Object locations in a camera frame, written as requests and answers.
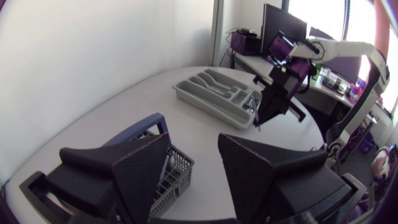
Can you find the green bottle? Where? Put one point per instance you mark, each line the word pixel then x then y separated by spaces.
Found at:
pixel 317 72

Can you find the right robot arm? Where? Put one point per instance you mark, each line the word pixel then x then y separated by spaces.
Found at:
pixel 348 49

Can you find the steel knife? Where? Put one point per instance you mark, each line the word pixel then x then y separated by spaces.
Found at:
pixel 164 168
pixel 256 113

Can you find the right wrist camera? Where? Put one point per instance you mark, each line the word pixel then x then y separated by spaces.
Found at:
pixel 280 76

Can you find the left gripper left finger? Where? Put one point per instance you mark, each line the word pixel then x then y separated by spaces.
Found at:
pixel 136 174

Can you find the steel fork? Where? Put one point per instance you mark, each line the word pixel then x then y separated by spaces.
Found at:
pixel 250 105

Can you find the white desk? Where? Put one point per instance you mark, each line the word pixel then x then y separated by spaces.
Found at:
pixel 323 91

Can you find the black equipment box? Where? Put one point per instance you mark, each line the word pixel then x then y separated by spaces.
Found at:
pixel 245 42

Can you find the grey cutlery basket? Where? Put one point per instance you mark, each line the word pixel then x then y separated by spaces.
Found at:
pixel 177 174

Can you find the grey cutlery tray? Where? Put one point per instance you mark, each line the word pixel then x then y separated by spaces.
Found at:
pixel 214 99

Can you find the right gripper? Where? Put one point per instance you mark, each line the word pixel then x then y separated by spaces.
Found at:
pixel 287 93

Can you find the dark screen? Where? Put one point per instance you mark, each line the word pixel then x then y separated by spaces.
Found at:
pixel 281 28
pixel 342 67

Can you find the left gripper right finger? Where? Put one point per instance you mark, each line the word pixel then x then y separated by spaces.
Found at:
pixel 248 177

